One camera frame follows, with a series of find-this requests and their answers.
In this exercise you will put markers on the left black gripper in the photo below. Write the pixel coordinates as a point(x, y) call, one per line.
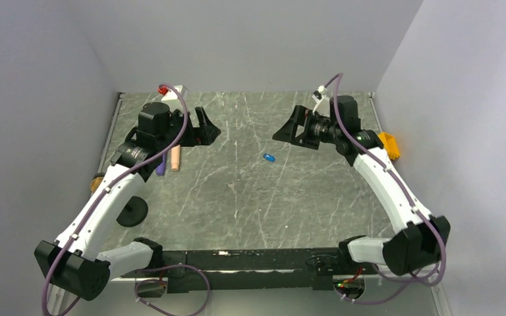
point(204, 135)

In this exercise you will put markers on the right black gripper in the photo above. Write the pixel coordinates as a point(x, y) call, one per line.
point(303, 116)

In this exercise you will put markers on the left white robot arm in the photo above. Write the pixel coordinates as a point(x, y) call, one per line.
point(75, 261)

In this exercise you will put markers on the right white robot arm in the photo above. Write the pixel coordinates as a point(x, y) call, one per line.
point(420, 238)

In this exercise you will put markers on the pink microphone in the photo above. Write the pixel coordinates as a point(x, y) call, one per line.
point(175, 154)

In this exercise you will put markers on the purple microphone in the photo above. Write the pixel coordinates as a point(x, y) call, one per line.
point(161, 168)

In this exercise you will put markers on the round gold black disc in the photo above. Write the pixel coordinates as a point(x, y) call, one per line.
point(96, 181)

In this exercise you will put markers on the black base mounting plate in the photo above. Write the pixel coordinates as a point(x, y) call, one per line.
point(190, 270)

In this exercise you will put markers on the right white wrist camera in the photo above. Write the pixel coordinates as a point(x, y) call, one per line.
point(322, 105)

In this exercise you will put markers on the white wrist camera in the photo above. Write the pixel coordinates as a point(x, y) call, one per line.
point(171, 94)
point(322, 105)

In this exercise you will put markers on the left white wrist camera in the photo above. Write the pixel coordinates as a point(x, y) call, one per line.
point(171, 94)

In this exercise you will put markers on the aluminium frame rail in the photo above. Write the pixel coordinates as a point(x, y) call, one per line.
point(110, 302)

